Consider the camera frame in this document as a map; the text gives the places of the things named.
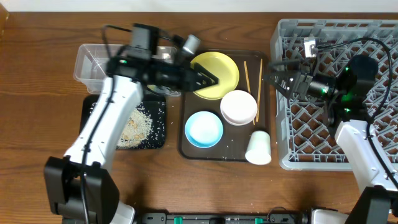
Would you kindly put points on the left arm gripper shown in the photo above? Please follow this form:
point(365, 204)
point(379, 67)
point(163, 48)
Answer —
point(191, 79)

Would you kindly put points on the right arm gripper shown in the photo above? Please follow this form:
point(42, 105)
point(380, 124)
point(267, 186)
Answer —
point(298, 83)

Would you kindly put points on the pink bowl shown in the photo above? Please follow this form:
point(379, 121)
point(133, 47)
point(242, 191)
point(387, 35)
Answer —
point(238, 108)

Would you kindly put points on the light blue bowl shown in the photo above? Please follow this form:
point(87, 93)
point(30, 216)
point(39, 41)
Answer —
point(203, 129)

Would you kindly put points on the rice food waste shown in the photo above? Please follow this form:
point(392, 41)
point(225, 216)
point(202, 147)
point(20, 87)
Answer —
point(136, 129)

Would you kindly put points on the white green cup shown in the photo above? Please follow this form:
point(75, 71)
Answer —
point(259, 148)

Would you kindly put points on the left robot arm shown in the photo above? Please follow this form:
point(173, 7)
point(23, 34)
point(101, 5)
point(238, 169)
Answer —
point(79, 185)

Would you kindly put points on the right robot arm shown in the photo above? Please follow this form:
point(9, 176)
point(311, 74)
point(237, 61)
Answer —
point(346, 116)

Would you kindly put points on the grey dishwasher rack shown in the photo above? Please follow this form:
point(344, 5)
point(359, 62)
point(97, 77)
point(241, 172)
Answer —
point(303, 141)

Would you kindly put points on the black waste tray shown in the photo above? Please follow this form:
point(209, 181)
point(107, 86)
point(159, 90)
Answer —
point(157, 124)

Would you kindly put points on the yellow plate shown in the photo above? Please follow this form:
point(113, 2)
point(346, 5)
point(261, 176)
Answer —
point(224, 68)

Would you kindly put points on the right wooden chopstick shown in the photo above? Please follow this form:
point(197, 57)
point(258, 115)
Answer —
point(259, 90)

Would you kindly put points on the dark brown serving tray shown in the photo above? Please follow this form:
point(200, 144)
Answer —
point(234, 141)

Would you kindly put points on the clear plastic bin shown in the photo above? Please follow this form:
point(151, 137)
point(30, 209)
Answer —
point(91, 60)

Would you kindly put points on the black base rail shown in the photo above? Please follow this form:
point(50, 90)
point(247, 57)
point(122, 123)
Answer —
point(273, 217)

